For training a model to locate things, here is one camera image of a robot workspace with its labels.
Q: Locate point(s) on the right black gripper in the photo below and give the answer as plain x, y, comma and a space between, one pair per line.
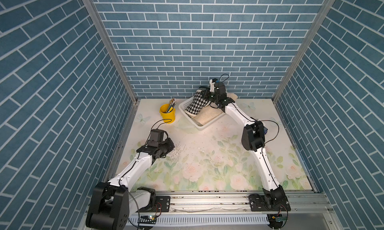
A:
208, 93

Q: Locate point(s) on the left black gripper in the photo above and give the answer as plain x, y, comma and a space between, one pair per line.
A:
170, 145

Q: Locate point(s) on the black white patterned cloth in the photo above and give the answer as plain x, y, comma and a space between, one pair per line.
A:
199, 102

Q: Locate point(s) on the beige knitted scarf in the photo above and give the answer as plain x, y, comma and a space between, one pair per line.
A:
207, 114

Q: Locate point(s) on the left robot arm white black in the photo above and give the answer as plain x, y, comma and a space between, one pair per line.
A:
113, 202

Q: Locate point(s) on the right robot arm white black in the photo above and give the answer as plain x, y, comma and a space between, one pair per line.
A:
253, 140

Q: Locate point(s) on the white plastic mesh basket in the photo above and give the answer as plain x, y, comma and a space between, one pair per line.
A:
182, 107

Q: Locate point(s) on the yellow cup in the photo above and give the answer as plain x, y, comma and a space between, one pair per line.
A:
168, 113

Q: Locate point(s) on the floral table mat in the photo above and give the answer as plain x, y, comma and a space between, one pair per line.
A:
214, 158

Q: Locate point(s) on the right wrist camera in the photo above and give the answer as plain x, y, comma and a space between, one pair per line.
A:
212, 84

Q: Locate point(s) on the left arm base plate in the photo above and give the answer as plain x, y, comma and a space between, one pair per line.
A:
160, 204

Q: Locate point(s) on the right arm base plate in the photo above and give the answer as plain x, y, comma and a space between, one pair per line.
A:
262, 203

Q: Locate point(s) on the aluminium front rail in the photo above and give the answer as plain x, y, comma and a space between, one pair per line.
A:
238, 202

